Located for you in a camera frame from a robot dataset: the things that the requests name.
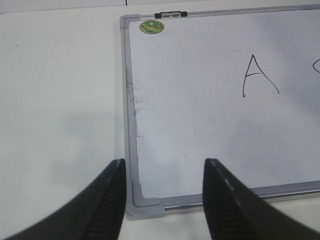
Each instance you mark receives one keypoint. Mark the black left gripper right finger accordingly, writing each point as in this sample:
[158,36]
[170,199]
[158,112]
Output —
[234,212]

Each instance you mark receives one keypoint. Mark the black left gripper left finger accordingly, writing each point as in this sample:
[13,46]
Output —
[96,213]

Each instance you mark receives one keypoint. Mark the round green sticker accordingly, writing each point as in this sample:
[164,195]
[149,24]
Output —
[151,27]

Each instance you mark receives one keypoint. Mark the white board with grey frame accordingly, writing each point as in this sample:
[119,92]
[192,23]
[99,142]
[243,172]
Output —
[238,85]

